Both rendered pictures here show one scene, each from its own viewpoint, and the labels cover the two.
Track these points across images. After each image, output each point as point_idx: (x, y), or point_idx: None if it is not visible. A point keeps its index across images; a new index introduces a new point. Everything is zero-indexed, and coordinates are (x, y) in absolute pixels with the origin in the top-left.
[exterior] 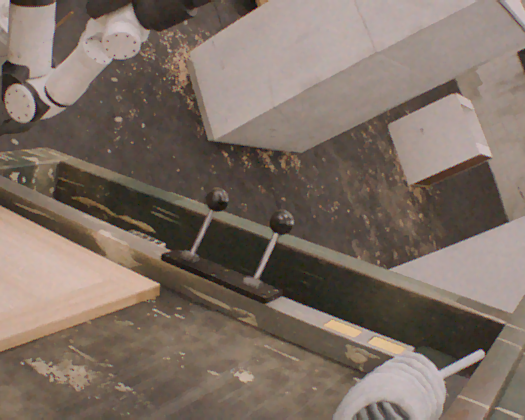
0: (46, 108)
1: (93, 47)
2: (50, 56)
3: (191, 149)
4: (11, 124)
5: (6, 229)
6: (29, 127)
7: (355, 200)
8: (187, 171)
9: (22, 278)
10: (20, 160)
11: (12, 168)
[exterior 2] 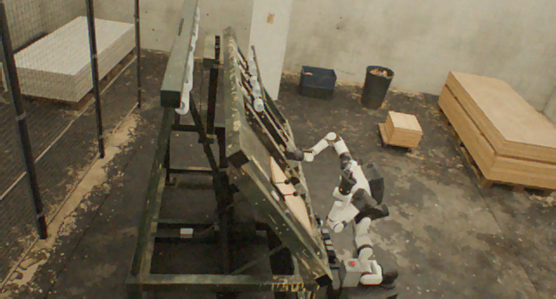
0: (327, 215)
1: (339, 202)
2: (342, 216)
3: None
4: (340, 270)
5: (297, 214)
6: (341, 282)
7: None
8: None
9: (283, 189)
10: (324, 258)
11: (320, 251)
